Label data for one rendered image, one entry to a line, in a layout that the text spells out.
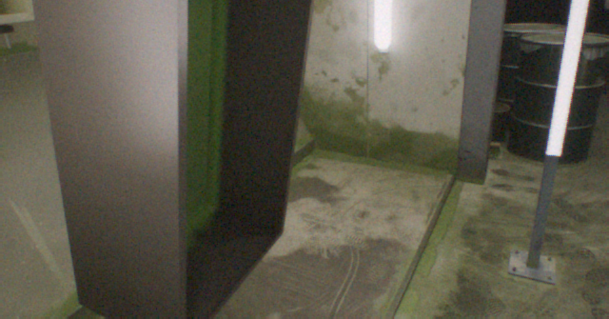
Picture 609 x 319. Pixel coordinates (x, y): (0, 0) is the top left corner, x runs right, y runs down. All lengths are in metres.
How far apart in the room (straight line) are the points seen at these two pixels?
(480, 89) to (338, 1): 1.10
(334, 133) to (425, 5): 1.14
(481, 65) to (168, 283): 2.22
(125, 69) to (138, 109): 0.08
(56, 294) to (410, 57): 2.30
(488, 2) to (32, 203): 2.51
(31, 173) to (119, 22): 1.34
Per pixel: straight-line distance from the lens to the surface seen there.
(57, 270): 2.00
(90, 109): 0.95
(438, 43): 2.77
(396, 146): 3.03
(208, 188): 1.68
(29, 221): 2.02
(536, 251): 2.24
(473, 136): 2.88
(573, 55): 1.88
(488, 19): 2.71
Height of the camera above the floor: 1.34
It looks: 22 degrees down
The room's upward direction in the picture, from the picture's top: 3 degrees counter-clockwise
